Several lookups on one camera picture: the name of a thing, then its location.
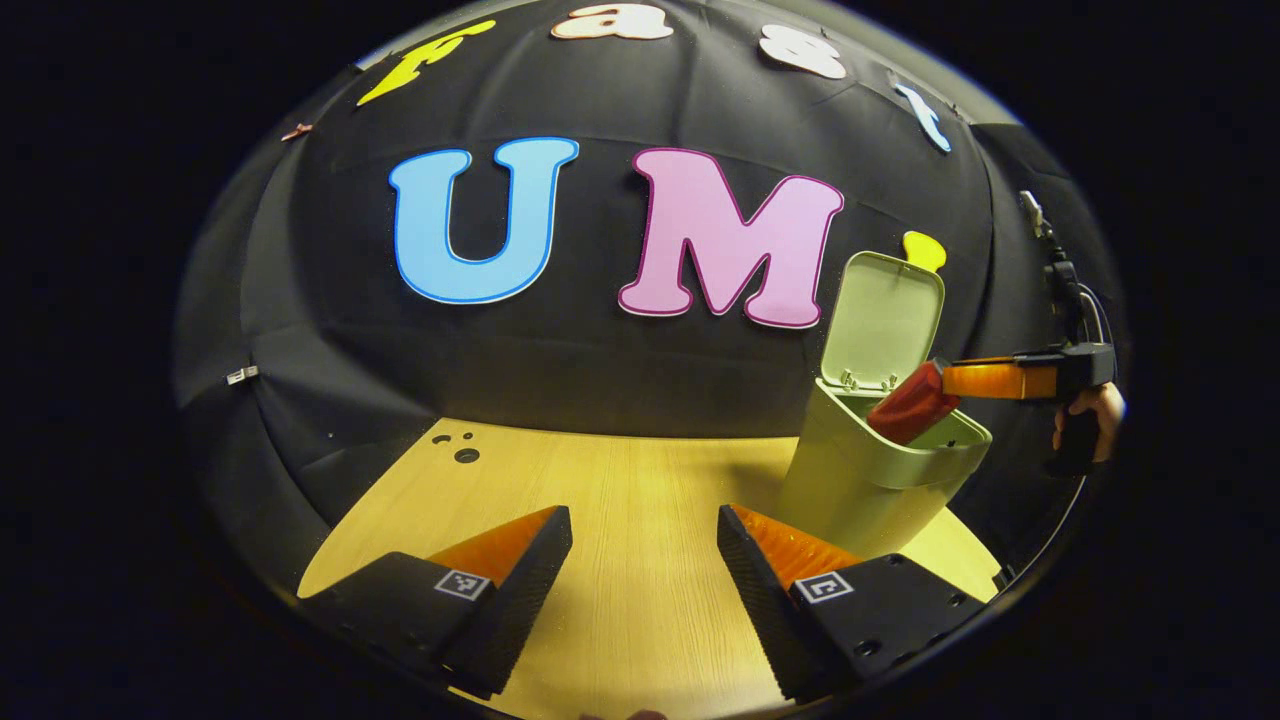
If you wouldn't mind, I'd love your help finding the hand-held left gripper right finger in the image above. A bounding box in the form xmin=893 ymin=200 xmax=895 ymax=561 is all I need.
xmin=716 ymin=504 xmax=1001 ymax=704

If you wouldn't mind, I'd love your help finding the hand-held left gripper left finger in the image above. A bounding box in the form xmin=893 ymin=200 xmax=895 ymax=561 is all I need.
xmin=298 ymin=505 xmax=574 ymax=701

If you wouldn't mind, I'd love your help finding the red pop can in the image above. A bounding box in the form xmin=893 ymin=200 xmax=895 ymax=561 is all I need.
xmin=866 ymin=360 xmax=963 ymax=447

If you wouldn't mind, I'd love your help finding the pale green desktop garbage bin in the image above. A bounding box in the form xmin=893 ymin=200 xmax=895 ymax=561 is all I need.
xmin=778 ymin=250 xmax=994 ymax=559

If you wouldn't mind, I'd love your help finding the light wooden desktop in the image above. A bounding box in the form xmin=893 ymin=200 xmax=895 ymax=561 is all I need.
xmin=296 ymin=417 xmax=1004 ymax=720

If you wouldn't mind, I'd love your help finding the black backdrop cloth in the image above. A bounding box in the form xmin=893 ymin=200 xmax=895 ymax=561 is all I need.
xmin=172 ymin=0 xmax=1126 ymax=571

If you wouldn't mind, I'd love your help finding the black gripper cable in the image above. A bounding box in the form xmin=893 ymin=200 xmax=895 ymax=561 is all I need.
xmin=1078 ymin=283 xmax=1114 ymax=347

